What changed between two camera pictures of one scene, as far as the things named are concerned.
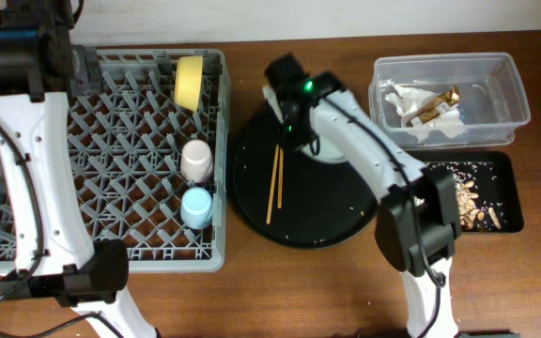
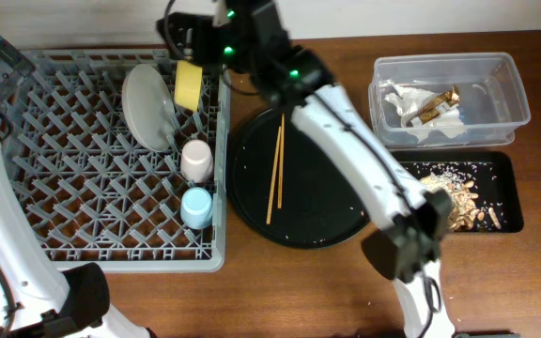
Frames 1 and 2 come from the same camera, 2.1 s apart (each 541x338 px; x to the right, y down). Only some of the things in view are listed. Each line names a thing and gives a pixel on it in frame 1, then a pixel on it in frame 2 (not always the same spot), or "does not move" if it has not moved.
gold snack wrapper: [440, 104] does not move
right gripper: [286, 143] to [189, 22]
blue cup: [196, 207] does not move
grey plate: [327, 151] to [148, 107]
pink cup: [196, 163] does not move
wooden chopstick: [280, 176] does not move
